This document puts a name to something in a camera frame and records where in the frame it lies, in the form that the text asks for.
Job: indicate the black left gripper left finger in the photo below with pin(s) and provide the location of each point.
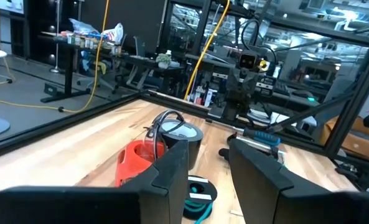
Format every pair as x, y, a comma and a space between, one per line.
78, 207

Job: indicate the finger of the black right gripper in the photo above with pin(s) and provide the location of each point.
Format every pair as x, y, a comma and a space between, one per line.
245, 109
231, 112

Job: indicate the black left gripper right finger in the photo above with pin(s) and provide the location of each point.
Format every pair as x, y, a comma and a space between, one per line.
296, 208

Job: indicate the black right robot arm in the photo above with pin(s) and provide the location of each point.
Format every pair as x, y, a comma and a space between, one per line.
265, 93

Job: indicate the blue and black screwdriver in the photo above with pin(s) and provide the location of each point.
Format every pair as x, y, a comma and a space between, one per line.
265, 137

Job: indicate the black tape roll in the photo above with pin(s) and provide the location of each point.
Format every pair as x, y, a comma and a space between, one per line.
196, 149

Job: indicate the red plastic tape dispenser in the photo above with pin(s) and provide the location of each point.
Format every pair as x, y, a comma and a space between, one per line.
128, 165

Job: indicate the small potted plant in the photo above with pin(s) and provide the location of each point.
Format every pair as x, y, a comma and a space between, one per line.
164, 59

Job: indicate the grey office chair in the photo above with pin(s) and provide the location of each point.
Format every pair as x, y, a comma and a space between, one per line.
139, 46

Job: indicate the black standing desk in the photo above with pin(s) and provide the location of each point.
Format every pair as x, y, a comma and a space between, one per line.
68, 77

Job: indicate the white plastic bag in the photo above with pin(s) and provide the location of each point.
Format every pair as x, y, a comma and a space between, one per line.
114, 32

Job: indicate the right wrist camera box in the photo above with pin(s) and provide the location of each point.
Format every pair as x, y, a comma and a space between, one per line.
248, 61

